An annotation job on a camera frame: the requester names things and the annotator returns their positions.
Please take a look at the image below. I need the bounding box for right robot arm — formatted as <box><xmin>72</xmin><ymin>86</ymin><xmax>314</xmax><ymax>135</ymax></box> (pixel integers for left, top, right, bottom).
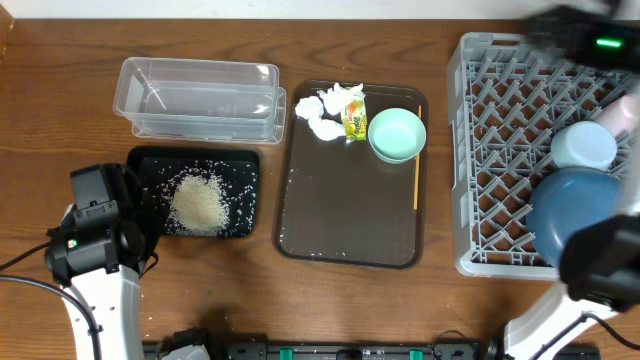
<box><xmin>486</xmin><ymin>0</ymin><xmax>639</xmax><ymax>359</ymax></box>

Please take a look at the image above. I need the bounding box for clear plastic bin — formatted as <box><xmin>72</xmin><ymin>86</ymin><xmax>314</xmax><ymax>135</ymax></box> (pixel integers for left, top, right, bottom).
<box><xmin>113</xmin><ymin>57</ymin><xmax>287</xmax><ymax>145</ymax></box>

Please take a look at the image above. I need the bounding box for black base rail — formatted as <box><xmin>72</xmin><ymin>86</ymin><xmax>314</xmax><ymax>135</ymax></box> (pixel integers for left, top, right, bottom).
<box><xmin>143</xmin><ymin>328</ymin><xmax>508</xmax><ymax>360</ymax></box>

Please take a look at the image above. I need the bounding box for dark blue plate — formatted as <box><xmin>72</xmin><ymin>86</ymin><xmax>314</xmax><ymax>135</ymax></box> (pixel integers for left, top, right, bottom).
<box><xmin>526</xmin><ymin>167</ymin><xmax>622</xmax><ymax>268</ymax></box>

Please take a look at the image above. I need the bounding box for white tissue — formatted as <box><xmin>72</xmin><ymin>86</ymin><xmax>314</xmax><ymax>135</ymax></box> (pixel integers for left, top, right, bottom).
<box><xmin>317</xmin><ymin>83</ymin><xmax>365</xmax><ymax>115</ymax></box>
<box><xmin>295</xmin><ymin>96</ymin><xmax>346</xmax><ymax>141</ymax></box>

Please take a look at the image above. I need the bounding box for white tissue top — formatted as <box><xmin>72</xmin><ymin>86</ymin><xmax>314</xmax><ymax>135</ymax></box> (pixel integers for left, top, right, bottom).
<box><xmin>317</xmin><ymin>83</ymin><xmax>365</xmax><ymax>115</ymax></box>

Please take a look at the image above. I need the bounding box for black waste tray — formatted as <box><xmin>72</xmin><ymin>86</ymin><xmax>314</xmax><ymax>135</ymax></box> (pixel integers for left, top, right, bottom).
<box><xmin>127</xmin><ymin>146</ymin><xmax>260</xmax><ymax>238</ymax></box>

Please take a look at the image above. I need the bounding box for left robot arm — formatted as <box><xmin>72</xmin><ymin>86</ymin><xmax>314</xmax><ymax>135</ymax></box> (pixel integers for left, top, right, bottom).
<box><xmin>45</xmin><ymin>163</ymin><xmax>167</xmax><ymax>359</ymax></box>

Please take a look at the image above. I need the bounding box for white light-blue small bowl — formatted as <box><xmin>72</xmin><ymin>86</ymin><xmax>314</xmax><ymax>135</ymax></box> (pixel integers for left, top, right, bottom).
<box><xmin>550</xmin><ymin>121</ymin><xmax>618</xmax><ymax>172</ymax></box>

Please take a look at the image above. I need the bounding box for yellow green snack wrapper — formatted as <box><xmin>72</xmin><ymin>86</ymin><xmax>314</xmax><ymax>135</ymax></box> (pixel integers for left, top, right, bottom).
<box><xmin>341</xmin><ymin>97</ymin><xmax>368</xmax><ymax>141</ymax></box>

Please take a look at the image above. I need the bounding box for green bowl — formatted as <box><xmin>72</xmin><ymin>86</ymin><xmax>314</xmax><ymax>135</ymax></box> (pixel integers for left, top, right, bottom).
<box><xmin>367</xmin><ymin>108</ymin><xmax>427</xmax><ymax>164</ymax></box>

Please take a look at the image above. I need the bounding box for wooden chopstick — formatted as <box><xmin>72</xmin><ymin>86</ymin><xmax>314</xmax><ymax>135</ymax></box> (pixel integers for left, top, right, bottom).
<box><xmin>413</xmin><ymin>105</ymin><xmax>422</xmax><ymax>211</ymax></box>

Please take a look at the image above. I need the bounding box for pile of rice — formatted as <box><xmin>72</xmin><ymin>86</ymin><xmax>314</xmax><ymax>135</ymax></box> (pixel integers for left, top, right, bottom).
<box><xmin>144</xmin><ymin>158</ymin><xmax>259</xmax><ymax>238</ymax></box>

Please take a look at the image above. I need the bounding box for grey dishwasher rack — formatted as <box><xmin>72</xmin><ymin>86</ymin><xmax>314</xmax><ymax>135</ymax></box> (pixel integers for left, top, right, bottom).
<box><xmin>447</xmin><ymin>32</ymin><xmax>639</xmax><ymax>281</ymax></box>

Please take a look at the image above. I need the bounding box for dark brown serving tray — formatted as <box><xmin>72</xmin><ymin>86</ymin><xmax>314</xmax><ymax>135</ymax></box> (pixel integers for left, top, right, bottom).
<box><xmin>272</xmin><ymin>79</ymin><xmax>430</xmax><ymax>270</ymax></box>

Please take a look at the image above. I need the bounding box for pink cup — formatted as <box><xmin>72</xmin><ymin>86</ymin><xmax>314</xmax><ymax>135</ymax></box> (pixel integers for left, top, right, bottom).
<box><xmin>595</xmin><ymin>94</ymin><xmax>639</xmax><ymax>137</ymax></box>

